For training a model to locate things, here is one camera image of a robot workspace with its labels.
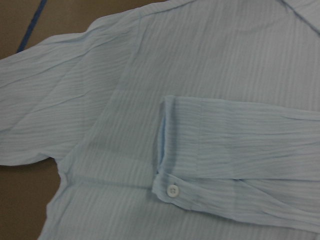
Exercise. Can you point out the light blue button-up shirt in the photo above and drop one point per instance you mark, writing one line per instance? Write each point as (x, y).
(178, 120)

